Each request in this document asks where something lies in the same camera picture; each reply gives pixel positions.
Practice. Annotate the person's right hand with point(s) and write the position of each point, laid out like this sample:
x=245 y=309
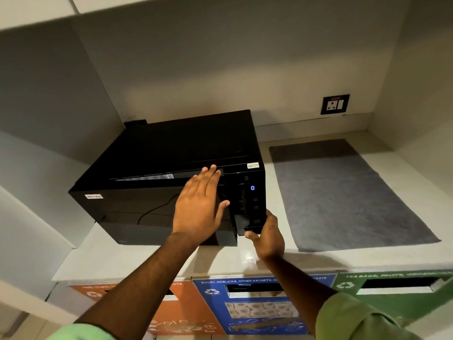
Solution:
x=269 y=239

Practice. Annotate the light green shirt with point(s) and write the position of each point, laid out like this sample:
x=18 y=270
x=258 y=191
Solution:
x=357 y=320

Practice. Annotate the person's right thumb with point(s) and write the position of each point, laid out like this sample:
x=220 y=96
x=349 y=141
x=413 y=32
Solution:
x=252 y=235

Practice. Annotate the person's left middle finger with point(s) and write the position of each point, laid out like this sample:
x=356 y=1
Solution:
x=209 y=177

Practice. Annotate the person's left forearm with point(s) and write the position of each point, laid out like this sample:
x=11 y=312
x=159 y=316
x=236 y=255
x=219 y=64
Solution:
x=134 y=283

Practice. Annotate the green waste bin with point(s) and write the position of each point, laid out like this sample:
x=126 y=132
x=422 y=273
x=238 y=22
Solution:
x=389 y=300

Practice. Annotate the black wall power socket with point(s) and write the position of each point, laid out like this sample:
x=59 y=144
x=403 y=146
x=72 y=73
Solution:
x=334 y=104

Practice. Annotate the orange waste bin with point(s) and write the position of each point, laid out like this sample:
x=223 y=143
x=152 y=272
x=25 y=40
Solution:
x=187 y=311

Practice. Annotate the black microwave oven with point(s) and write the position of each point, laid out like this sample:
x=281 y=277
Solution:
x=159 y=152

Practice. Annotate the blue waste bin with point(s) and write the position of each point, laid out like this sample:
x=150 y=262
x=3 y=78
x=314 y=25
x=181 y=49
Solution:
x=254 y=308

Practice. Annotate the person's right forearm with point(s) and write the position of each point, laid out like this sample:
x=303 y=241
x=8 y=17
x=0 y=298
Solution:
x=293 y=286

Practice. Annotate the grey rectangular mat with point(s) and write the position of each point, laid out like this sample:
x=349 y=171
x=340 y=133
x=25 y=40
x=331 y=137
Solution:
x=339 y=198

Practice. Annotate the person's left thumb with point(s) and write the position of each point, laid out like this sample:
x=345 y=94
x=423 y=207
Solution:
x=222 y=210

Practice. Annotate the person's left hand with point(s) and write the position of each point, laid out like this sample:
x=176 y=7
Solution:
x=196 y=208

